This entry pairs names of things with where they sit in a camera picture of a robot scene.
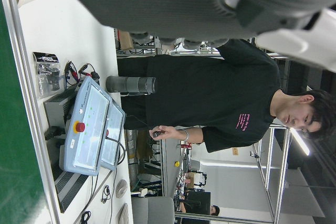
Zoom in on grey metal box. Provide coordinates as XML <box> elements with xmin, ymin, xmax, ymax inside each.
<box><xmin>43</xmin><ymin>84</ymin><xmax>82</xmax><ymax>137</ymax></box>

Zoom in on black finned metal box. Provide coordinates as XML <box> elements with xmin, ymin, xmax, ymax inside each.
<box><xmin>53</xmin><ymin>167</ymin><xmax>90</xmax><ymax>214</ymax></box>

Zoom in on dark grey cylinder tumbler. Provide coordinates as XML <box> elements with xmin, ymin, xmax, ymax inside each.
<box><xmin>106</xmin><ymin>75</ymin><xmax>157</xmax><ymax>95</ymax></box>

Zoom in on person in black t-shirt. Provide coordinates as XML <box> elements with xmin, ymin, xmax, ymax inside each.
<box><xmin>117</xmin><ymin>39</ymin><xmax>336</xmax><ymax>154</ymax></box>

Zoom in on grey teach pendant large screen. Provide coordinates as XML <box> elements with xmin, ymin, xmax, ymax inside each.
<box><xmin>59</xmin><ymin>76</ymin><xmax>112</xmax><ymax>177</ymax></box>

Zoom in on red black alligator clip leads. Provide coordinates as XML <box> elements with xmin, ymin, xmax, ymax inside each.
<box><xmin>64</xmin><ymin>60</ymin><xmax>101</xmax><ymax>86</ymax></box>

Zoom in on grey computer mouse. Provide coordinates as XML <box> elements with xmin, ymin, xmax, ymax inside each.
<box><xmin>115</xmin><ymin>179</ymin><xmax>129</xmax><ymax>199</ymax></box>

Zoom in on grey fabric chair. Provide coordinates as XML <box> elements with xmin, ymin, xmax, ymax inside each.
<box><xmin>131</xmin><ymin>196</ymin><xmax>176</xmax><ymax>224</ymax></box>

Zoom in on clear plastic bag black parts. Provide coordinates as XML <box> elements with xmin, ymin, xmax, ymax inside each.
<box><xmin>33</xmin><ymin>51</ymin><xmax>66</xmax><ymax>100</ymax></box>

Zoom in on green conveyor belt aluminium rails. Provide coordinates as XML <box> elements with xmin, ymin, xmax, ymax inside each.
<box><xmin>0</xmin><ymin>0</ymin><xmax>61</xmax><ymax>224</ymax></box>

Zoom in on grey teach pendant black cable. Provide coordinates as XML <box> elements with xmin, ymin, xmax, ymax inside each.
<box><xmin>101</xmin><ymin>100</ymin><xmax>127</xmax><ymax>172</ymax></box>

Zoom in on black earphone cable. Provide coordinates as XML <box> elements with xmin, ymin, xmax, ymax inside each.
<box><xmin>101</xmin><ymin>184</ymin><xmax>111</xmax><ymax>204</ymax></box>

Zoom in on aluminium frame rack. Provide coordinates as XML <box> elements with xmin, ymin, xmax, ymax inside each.
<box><xmin>251</xmin><ymin>123</ymin><xmax>292</xmax><ymax>224</ymax></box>

